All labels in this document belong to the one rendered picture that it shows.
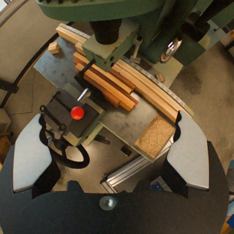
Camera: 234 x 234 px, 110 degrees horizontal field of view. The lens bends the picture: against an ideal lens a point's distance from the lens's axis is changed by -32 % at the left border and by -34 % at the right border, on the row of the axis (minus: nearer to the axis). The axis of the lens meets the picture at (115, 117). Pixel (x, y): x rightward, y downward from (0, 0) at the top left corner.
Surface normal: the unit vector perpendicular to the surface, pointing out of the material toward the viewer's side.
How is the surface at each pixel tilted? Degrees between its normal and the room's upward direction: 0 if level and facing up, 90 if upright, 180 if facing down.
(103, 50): 0
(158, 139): 3
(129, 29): 0
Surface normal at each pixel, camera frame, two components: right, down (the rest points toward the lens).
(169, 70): 0.00, -0.05
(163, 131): 0.19, -0.23
